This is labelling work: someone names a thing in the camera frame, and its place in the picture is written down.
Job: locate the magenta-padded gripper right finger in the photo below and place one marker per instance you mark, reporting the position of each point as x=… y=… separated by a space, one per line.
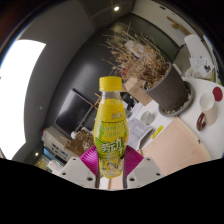
x=143 y=171

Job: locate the round ceiling light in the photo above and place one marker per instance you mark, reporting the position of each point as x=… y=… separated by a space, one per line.
x=116 y=8

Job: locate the long ceiling light strip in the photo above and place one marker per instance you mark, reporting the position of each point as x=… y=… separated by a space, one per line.
x=20 y=96

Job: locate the yellow drink bottle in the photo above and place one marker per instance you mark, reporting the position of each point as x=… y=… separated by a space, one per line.
x=111 y=133

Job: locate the wooden figure sculpture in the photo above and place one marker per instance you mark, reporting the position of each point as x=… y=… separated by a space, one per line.
x=180 y=27

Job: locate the flat round red coaster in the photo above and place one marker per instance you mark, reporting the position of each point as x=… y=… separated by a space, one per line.
x=217 y=94

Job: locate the small white bowl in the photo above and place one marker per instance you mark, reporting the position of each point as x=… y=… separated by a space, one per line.
x=147 y=117

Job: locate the dry plant in dark pot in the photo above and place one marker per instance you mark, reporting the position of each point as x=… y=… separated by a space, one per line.
x=170 y=90

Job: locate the grey plant saucer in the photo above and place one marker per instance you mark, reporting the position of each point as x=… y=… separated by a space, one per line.
x=181 y=109

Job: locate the white cabinet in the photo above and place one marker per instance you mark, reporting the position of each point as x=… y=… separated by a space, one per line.
x=55 y=146

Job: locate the printed paper sheet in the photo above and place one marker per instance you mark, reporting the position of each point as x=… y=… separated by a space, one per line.
x=136 y=133

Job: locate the wooden easel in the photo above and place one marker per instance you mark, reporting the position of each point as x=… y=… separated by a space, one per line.
x=97 y=96

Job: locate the white chair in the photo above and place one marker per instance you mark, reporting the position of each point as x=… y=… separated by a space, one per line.
x=193 y=45

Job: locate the yellow tag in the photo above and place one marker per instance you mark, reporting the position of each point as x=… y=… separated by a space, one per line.
x=157 y=132

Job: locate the black wall screen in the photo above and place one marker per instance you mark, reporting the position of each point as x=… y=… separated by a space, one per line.
x=71 y=113

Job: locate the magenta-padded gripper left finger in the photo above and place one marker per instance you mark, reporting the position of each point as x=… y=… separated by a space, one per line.
x=78 y=171

